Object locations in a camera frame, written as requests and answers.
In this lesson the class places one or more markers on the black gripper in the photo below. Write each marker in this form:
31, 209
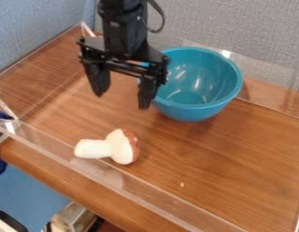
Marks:
146, 64

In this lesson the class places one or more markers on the blue plastic bowl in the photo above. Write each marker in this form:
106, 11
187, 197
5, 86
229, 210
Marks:
202, 82

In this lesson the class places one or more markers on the white brown toy mushroom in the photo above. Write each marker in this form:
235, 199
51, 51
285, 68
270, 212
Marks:
119, 147

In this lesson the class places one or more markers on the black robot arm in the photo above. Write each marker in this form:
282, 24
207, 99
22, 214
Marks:
125, 52

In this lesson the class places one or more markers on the clear acrylic front barrier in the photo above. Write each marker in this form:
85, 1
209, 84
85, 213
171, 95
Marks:
155, 200

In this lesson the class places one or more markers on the clear acrylic barrier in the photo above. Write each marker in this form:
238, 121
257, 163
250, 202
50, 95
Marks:
268, 81
155, 200

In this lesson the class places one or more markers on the clear acrylic back barrier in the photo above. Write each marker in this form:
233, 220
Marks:
268, 81

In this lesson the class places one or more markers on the black white device corner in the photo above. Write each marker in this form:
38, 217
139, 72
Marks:
9, 224

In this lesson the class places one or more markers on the clear acrylic corner bracket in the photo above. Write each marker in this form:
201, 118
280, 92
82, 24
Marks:
86, 30

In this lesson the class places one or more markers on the metal table leg frame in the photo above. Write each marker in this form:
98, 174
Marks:
73, 219

